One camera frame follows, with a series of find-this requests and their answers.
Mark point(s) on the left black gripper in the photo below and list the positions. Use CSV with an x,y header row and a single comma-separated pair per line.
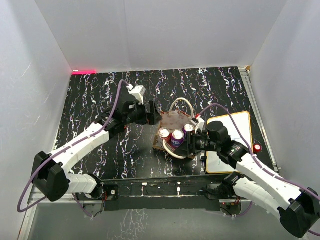
x,y
151,118

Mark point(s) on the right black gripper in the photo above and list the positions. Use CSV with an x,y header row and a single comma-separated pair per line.
x,y
189,145

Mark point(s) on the red cola can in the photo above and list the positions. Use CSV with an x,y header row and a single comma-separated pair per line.
x,y
165,134

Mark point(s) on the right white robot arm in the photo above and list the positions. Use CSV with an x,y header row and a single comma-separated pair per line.
x,y
295,206

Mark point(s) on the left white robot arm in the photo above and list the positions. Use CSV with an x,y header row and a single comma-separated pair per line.
x,y
51,171

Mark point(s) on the purple Fanta can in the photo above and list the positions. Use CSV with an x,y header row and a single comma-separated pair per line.
x,y
188,128
177,138

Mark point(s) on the red emergency button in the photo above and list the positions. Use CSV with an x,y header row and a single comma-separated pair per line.
x,y
257,148

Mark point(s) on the pink tape strip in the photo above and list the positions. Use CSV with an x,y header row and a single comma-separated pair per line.
x,y
84,72

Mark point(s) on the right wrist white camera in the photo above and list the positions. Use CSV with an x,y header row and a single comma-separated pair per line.
x,y
198,123

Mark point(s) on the wrist white camera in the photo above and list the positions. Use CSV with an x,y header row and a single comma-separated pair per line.
x,y
198,123
137,91

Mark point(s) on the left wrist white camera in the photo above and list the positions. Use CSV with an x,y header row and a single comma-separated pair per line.
x,y
137,91

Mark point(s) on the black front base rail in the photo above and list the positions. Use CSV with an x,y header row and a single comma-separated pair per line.
x,y
179,192

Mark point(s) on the aluminium frame rail right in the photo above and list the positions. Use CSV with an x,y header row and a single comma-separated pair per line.
x,y
245,76

